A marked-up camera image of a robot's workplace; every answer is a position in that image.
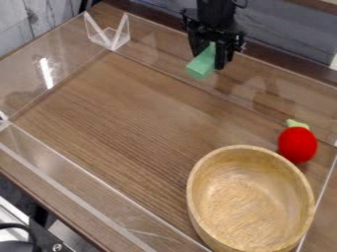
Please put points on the wooden bowl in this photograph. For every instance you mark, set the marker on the wooden bowl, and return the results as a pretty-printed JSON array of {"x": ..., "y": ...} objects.
[{"x": 251, "y": 200}]

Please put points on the clear acrylic tray wall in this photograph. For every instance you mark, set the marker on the clear acrylic tray wall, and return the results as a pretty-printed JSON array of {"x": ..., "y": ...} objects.
[{"x": 121, "y": 171}]

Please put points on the clear acrylic corner bracket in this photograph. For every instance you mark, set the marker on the clear acrylic corner bracket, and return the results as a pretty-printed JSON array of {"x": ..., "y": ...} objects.
[{"x": 110, "y": 38}]

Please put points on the red plush strawberry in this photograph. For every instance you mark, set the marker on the red plush strawberry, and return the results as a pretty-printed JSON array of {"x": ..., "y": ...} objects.
[{"x": 298, "y": 142}]

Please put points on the black metal device base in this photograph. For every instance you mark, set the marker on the black metal device base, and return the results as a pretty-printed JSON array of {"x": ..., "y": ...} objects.
[{"x": 29, "y": 237}]

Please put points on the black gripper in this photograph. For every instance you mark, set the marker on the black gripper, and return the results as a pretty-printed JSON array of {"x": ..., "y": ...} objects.
[{"x": 209, "y": 23}]

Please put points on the green foam block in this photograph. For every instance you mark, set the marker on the green foam block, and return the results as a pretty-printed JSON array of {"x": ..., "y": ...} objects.
[{"x": 201, "y": 67}]

